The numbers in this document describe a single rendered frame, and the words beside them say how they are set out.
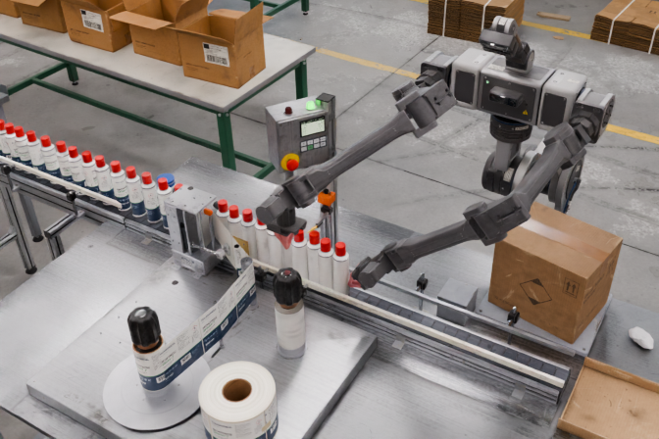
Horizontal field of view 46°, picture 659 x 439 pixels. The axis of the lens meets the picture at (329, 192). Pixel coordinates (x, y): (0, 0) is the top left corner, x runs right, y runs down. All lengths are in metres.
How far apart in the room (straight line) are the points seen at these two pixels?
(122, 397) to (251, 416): 0.45
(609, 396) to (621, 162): 2.75
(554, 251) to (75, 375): 1.46
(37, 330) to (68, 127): 2.93
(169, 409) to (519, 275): 1.10
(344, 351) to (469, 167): 2.56
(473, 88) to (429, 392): 0.94
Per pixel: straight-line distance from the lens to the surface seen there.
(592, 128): 2.33
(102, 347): 2.48
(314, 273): 2.52
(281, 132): 2.28
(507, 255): 2.42
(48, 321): 2.70
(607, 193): 4.68
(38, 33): 4.89
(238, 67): 3.91
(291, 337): 2.28
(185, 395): 2.28
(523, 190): 2.01
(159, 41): 4.27
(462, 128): 5.11
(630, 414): 2.39
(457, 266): 2.72
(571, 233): 2.47
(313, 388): 2.26
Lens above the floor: 2.61
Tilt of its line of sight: 36 degrees down
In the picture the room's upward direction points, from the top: 2 degrees counter-clockwise
